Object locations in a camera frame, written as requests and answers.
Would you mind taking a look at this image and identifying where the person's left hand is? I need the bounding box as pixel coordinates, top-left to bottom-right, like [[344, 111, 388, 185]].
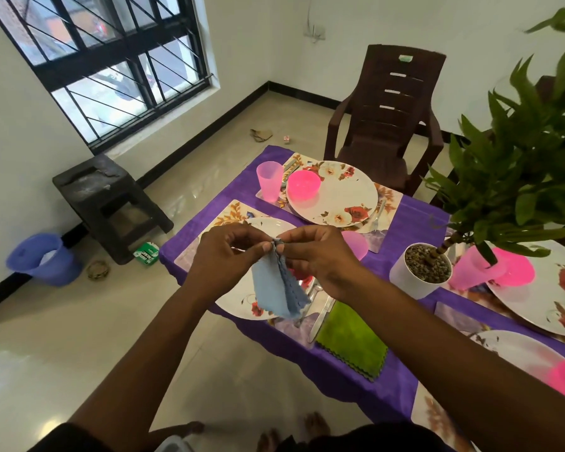
[[184, 223, 274, 302]]

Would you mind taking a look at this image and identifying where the person's right hand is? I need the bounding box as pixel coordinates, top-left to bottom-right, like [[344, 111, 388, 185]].
[[275, 225, 363, 302]]

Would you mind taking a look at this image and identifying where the steel spoon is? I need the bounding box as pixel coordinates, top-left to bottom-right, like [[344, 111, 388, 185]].
[[296, 282, 323, 325]]

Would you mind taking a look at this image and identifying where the light pink plastic cup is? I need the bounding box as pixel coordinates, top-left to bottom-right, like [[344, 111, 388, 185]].
[[448, 244, 507, 291], [341, 230, 370, 262]]

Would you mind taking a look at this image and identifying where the floral print placemat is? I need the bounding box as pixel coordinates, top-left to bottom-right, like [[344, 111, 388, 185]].
[[174, 200, 340, 349], [255, 153, 404, 254], [440, 228, 565, 353], [410, 301, 565, 452]]

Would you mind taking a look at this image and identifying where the white zigzag edged cloth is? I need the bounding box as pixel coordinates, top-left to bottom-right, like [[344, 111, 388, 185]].
[[250, 239, 313, 321]]

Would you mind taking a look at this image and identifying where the green packet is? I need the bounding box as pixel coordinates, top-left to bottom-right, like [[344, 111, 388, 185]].
[[133, 242, 161, 267]]

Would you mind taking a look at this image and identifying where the green ribbed mat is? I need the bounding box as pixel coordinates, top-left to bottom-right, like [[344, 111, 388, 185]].
[[314, 301, 389, 383]]

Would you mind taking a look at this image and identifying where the person's right forearm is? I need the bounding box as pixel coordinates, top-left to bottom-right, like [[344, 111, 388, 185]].
[[343, 267, 565, 452]]

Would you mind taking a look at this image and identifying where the person's right foot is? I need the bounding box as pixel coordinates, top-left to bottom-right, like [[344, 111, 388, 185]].
[[304, 411, 331, 438]]

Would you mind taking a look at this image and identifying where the person's foot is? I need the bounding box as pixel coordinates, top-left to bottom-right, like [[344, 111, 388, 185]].
[[256, 429, 281, 452], [304, 411, 331, 438]]

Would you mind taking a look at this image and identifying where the person's left foot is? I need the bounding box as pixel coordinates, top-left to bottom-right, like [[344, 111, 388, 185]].
[[256, 429, 281, 452]]

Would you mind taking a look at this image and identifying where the person's black shirt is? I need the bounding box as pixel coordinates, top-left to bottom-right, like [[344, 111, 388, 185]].
[[28, 421, 458, 452]]

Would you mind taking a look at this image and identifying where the purple tablecloth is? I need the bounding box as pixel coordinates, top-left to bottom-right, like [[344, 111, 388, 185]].
[[159, 145, 565, 424]]

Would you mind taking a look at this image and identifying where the green plant in white pot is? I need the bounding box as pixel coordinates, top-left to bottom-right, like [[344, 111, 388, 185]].
[[389, 6, 565, 301]]

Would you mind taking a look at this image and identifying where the black plastic stool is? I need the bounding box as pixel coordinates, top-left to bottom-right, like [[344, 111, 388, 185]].
[[52, 154, 175, 266]]

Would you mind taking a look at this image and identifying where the blue plastic bucket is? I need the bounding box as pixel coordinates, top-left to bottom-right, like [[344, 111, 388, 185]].
[[5, 232, 83, 288]]

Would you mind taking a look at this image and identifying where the black barred window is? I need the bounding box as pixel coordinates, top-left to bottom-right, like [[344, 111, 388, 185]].
[[0, 0, 213, 156]]

